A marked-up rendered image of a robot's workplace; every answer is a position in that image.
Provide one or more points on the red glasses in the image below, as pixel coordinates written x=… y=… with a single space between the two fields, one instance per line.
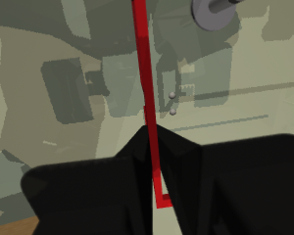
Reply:
x=145 y=69

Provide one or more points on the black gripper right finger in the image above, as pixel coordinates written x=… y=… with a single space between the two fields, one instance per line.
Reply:
x=189 y=170

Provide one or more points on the grey post on round base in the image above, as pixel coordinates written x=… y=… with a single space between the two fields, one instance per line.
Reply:
x=212 y=15

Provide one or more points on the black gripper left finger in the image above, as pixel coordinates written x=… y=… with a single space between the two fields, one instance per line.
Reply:
x=126 y=178

